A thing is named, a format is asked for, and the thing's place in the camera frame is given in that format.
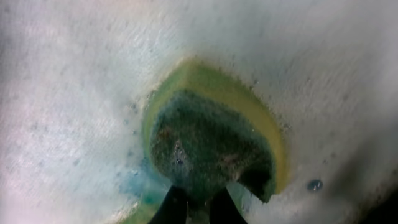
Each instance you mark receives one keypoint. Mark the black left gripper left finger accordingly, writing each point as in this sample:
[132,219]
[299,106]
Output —
[173,209]

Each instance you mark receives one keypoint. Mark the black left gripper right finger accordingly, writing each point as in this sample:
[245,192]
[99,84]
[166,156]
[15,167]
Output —
[223,210]

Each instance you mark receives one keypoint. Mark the green scrubbing sponge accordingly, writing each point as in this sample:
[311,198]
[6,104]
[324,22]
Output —
[203,129]

